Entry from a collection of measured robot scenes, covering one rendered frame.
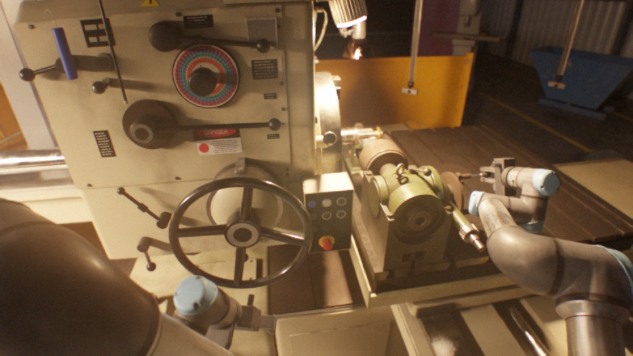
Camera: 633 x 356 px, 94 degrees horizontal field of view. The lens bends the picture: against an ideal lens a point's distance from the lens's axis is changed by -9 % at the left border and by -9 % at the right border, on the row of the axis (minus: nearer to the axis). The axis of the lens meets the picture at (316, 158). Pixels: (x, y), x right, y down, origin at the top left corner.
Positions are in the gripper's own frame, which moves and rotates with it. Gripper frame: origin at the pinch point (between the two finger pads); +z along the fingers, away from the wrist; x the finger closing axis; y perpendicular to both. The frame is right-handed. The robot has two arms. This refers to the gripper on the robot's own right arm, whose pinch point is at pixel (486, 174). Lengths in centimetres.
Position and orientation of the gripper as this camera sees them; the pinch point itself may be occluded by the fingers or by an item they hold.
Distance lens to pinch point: 137.0
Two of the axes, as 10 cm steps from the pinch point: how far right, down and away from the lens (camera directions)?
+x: 0.7, 10.0, 0.4
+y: -9.9, 0.8, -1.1
